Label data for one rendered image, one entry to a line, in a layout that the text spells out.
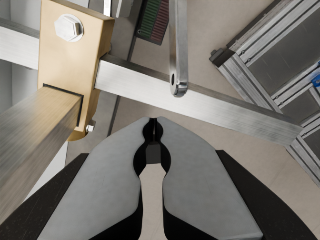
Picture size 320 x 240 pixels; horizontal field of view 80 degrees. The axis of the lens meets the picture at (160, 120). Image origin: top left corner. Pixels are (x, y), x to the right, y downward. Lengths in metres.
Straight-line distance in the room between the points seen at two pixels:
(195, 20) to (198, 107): 0.87
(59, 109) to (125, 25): 0.21
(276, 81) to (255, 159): 0.69
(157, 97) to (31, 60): 0.12
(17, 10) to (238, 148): 1.31
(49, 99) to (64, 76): 0.03
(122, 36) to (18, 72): 0.27
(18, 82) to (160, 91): 0.40
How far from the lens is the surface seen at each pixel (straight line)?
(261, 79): 0.99
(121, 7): 0.26
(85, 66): 0.19
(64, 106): 0.18
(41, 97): 0.19
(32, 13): 0.49
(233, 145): 1.40
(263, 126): 0.25
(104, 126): 0.42
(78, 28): 0.18
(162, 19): 0.34
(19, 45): 0.23
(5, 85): 0.54
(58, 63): 0.20
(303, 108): 1.17
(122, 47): 0.35
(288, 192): 1.94
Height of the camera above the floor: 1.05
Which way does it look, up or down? 61 degrees down
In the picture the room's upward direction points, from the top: 178 degrees clockwise
